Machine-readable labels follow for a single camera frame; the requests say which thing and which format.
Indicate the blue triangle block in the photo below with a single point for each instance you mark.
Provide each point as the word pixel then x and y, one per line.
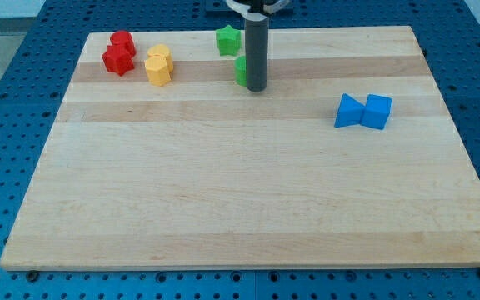
pixel 350 112

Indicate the red star block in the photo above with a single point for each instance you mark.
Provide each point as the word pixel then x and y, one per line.
pixel 117 59

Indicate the green star block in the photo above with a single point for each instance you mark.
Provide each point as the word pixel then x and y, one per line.
pixel 228 40

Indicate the red cylinder block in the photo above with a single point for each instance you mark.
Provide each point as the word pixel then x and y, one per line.
pixel 125 39

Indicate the blue cube block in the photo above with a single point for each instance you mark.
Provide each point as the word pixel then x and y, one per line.
pixel 376 111

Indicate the yellow cylinder block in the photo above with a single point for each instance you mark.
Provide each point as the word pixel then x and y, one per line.
pixel 164 51

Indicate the yellow hexagon block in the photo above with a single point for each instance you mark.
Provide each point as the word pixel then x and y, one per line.
pixel 157 70

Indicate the green cylinder block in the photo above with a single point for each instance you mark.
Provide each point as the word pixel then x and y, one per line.
pixel 240 69

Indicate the wooden board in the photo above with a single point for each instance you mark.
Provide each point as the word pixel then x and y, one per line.
pixel 202 174

